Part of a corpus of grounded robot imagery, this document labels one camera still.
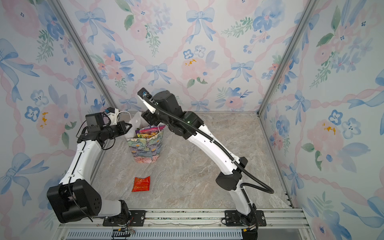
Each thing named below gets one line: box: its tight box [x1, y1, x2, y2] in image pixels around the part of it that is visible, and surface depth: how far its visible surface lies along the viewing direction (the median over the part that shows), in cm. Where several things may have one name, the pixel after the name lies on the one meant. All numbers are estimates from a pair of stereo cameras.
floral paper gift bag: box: [126, 129, 164, 164], surface depth 81 cm
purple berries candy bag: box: [135, 125, 166, 134], surface depth 78 cm
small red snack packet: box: [131, 176, 151, 192], surface depth 85 cm
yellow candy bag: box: [137, 132, 159, 139], surface depth 80 cm
